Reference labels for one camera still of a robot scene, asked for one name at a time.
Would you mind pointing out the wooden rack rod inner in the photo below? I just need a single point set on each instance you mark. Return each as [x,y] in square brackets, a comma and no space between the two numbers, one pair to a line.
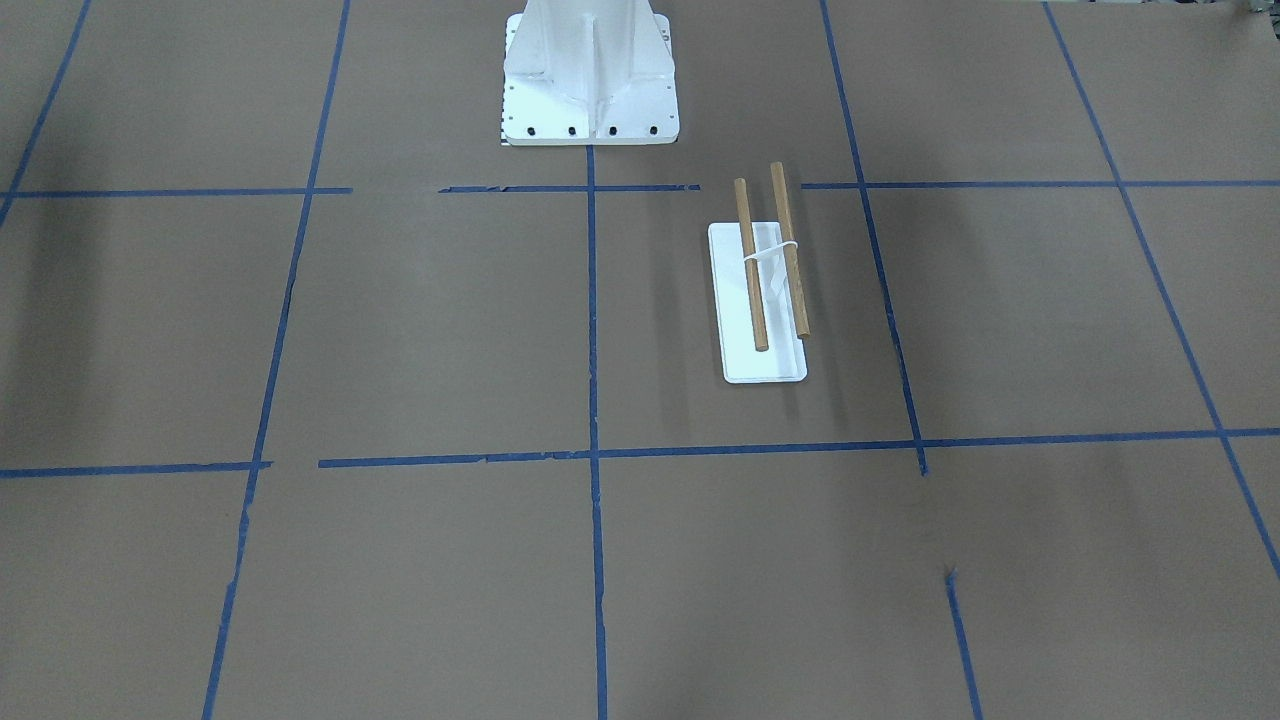
[794,277]

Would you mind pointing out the white camera stand base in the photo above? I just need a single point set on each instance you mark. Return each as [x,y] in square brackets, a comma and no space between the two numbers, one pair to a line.
[579,73]

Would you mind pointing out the wooden rack rod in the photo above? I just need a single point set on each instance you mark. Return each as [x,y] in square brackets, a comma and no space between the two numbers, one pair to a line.
[753,282]
[794,277]

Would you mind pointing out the wooden rack rod outer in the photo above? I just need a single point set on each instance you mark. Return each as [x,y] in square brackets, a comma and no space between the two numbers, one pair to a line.
[753,282]

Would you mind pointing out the white towel rack base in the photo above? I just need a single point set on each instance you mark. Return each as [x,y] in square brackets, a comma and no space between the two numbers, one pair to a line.
[785,361]

